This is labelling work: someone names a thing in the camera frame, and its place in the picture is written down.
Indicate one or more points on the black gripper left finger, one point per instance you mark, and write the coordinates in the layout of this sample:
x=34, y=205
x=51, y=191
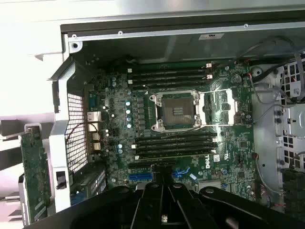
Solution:
x=114, y=210

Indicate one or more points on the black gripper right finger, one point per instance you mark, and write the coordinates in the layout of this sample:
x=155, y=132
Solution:
x=214, y=210

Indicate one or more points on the silver chipset heat sink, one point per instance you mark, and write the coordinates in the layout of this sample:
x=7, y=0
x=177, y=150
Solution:
x=209, y=184

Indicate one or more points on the blue expansion slot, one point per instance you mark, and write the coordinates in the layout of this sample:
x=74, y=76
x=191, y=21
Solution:
x=140, y=177

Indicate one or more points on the black expansion slot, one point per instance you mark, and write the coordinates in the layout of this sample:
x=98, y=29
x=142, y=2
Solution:
x=143, y=164

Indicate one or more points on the green Dell motherboard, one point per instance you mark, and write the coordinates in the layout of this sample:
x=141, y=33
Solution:
x=214, y=148

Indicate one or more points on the silver port block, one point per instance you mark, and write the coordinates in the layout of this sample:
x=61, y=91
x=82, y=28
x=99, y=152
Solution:
x=96, y=146
x=94, y=116
x=93, y=127

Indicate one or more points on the black RAM slot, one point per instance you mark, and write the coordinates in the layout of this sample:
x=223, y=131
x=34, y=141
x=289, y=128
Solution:
x=166, y=72
x=171, y=78
x=166, y=84
x=171, y=66
x=176, y=136
x=176, y=142
x=176, y=153
x=176, y=148

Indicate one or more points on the silver capacitor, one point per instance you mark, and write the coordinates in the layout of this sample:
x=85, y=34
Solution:
x=128, y=111
x=129, y=118
x=129, y=125
x=128, y=103

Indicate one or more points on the metal socket cover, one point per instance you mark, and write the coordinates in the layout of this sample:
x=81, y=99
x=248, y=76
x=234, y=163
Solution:
x=232, y=107

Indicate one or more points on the CPU socket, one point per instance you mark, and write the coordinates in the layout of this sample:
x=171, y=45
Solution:
x=176, y=111

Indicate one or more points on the metal disk bay cage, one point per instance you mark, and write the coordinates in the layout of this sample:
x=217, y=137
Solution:
x=293, y=119

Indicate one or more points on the open black PC case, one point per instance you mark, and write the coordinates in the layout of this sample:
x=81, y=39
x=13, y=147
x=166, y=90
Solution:
x=166, y=47

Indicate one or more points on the white case label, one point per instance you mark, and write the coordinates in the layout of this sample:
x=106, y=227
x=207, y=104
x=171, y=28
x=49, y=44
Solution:
x=211, y=36

